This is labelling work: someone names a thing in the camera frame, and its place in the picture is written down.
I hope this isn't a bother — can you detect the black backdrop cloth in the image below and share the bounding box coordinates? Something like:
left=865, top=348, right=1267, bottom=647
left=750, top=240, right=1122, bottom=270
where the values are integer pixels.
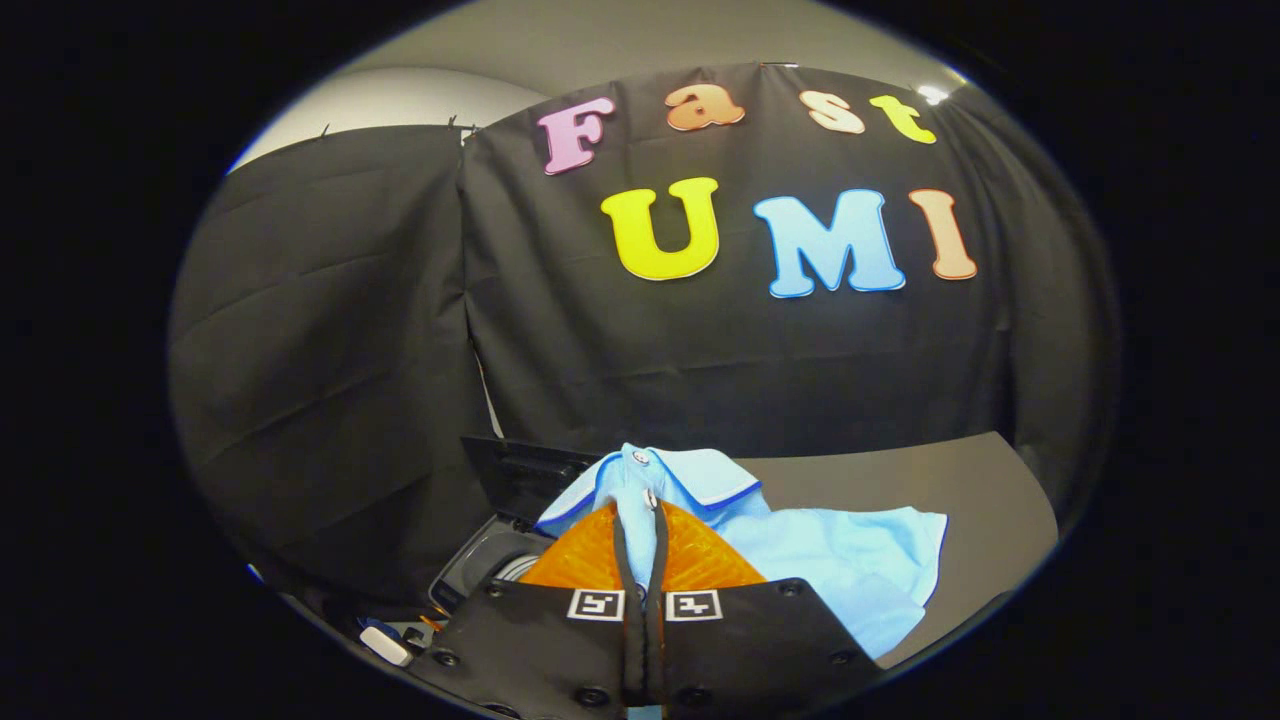
left=168, top=62, right=1121, bottom=611

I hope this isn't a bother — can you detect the black washing machine lid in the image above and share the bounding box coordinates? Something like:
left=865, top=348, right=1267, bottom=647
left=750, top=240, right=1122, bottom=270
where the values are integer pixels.
left=462, top=435, right=604, bottom=526

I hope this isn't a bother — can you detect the dark grey washing machine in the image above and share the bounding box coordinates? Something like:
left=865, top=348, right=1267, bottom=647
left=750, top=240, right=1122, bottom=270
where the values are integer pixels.
left=430, top=515, right=556, bottom=613

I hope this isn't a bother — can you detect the small white device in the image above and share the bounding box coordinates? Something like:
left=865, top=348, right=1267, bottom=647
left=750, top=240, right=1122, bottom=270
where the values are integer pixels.
left=358, top=620, right=413, bottom=669

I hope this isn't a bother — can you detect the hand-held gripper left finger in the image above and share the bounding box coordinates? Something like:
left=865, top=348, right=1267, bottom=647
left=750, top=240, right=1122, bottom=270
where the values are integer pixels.
left=408, top=500, right=646, bottom=720

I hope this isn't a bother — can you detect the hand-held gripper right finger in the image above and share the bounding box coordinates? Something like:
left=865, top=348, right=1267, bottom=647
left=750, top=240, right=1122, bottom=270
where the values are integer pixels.
left=645, top=500, right=887, bottom=720

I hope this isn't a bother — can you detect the light blue polo shirt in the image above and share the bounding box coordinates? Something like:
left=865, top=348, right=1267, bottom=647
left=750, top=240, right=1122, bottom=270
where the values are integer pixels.
left=535, top=443, right=949, bottom=661

